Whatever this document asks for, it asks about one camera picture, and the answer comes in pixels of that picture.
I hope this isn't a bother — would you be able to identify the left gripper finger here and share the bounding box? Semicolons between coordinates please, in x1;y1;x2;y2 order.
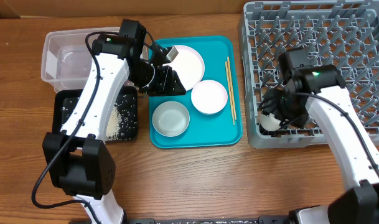
144;84;167;96
164;70;186;96

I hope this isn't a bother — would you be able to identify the small white cup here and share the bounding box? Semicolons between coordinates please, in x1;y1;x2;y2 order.
260;113;281;131

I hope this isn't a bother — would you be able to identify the grey bowl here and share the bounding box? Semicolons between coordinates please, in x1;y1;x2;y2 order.
151;101;190;138

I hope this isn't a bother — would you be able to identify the white bowl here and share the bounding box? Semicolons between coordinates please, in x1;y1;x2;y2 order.
191;80;228;115

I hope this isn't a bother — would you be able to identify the wooden chopstick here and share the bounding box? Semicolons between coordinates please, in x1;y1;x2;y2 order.
225;61;235;126
227;56;237;121

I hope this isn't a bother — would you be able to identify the white rice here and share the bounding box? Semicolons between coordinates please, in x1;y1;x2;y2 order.
61;93;138;141

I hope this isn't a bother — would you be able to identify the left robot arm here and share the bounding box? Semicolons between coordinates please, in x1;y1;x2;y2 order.
42;19;186;223

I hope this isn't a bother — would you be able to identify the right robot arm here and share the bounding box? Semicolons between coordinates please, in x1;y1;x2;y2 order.
258;47;379;224

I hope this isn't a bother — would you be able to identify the large white plate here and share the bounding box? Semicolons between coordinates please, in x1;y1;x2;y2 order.
166;45;205;91

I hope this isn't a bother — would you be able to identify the teal serving tray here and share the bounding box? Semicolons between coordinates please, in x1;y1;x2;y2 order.
149;35;243;149

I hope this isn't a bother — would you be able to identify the black tray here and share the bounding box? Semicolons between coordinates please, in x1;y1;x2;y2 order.
50;86;139;142

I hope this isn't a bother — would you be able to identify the clear plastic bin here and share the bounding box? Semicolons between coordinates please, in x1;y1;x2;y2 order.
40;26;149;93

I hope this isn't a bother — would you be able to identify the grey dish rack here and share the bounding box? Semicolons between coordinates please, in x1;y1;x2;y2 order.
238;1;379;149

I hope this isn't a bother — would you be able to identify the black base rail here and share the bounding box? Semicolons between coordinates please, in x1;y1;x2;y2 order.
67;205;330;224

